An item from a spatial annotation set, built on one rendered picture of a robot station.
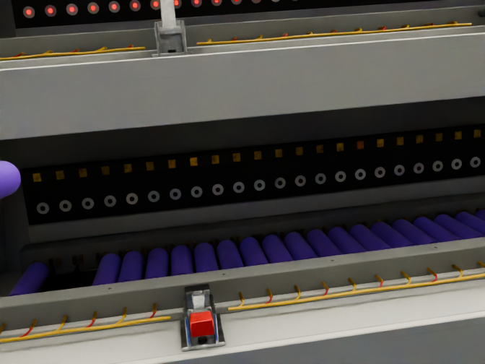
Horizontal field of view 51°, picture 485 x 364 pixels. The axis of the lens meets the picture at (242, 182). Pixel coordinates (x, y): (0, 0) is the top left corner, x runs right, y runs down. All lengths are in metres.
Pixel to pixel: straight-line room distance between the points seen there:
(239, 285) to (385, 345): 0.11
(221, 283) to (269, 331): 0.05
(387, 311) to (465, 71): 0.18
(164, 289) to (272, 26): 0.22
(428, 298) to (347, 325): 0.07
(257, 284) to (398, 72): 0.18
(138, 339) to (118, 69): 0.18
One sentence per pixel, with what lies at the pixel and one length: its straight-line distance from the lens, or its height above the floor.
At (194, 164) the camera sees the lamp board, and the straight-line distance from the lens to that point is 0.49.
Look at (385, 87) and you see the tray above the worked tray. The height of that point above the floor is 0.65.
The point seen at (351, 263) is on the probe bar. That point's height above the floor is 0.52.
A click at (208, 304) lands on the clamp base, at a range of 0.36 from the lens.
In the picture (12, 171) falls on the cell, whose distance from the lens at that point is 0.28.
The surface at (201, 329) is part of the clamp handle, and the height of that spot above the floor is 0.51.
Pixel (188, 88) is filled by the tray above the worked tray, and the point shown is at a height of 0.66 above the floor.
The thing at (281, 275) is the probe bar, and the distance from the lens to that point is 0.38.
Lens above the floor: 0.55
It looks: 7 degrees up
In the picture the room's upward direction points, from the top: 7 degrees counter-clockwise
